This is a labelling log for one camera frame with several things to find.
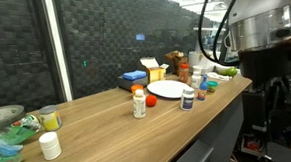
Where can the slim stained white bottle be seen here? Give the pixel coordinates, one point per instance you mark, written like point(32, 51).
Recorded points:
point(139, 105)

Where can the orange-lidded spice jar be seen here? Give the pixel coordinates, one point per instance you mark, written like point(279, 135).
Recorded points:
point(184, 73)

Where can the white pill bottle blue label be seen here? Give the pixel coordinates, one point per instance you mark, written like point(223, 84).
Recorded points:
point(187, 100)

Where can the white pill bottle grey lid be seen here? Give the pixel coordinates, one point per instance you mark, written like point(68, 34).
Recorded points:
point(195, 79)

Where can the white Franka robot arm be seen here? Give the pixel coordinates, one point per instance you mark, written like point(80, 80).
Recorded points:
point(265, 23)

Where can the white paper plate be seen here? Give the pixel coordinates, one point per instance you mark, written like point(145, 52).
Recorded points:
point(166, 89)

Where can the open yellow cardboard box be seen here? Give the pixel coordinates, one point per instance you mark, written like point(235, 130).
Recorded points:
point(156, 73)

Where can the orange plush ball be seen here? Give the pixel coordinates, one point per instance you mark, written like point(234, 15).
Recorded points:
point(151, 100)

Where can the brown moose plush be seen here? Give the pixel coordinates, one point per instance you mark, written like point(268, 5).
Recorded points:
point(175, 57)

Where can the white plastic tub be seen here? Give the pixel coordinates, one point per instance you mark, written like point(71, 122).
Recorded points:
point(197, 68)

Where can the blue pin-shaped toy bottle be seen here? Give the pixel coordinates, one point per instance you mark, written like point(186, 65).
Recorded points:
point(202, 90)

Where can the white crumpled cloth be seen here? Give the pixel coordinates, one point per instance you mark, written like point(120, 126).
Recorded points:
point(217, 76)

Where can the white bowl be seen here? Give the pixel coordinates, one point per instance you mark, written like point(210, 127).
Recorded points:
point(221, 69)

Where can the green apple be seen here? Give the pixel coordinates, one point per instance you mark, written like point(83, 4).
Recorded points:
point(232, 72)

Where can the grey under-table drawer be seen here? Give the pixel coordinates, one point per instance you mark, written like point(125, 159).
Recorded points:
point(191, 158)

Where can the yellow can silver lid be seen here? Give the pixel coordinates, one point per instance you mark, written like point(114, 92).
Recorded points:
point(50, 119)

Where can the white lidded jar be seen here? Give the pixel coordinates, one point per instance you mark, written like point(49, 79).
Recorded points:
point(50, 146)

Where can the crinkled snack wrapper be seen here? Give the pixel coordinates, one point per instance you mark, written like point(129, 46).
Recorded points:
point(28, 122)

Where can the green plastic bag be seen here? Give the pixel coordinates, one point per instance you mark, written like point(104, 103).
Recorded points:
point(12, 135)

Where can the blue plastic packet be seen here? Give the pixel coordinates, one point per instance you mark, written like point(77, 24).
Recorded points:
point(5, 149)

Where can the white window frame post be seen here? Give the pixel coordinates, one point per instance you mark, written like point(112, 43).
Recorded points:
point(54, 36)

